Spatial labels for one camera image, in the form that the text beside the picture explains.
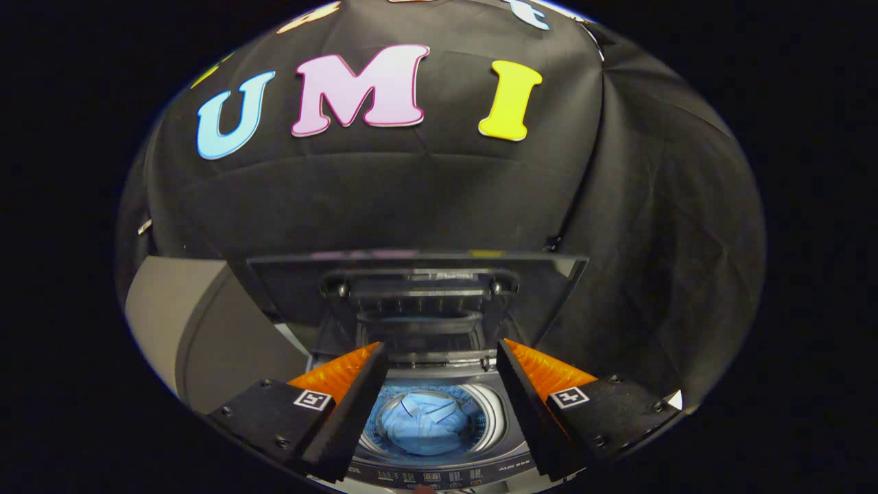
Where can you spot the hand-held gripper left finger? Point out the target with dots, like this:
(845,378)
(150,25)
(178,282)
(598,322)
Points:
(357,415)

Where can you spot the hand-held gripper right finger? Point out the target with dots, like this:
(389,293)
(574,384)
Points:
(528,412)

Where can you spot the light blue polo shirt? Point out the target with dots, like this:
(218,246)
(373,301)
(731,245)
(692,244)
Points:
(425,422)

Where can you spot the grey washing machine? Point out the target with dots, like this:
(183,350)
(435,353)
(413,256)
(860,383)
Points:
(446,473)

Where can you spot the dark glass washing machine lid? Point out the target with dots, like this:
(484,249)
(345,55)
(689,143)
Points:
(295,288)

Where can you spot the black backdrop cloth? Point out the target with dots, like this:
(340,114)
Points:
(411,199)

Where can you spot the small white clip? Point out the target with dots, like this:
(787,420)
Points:
(144,226)

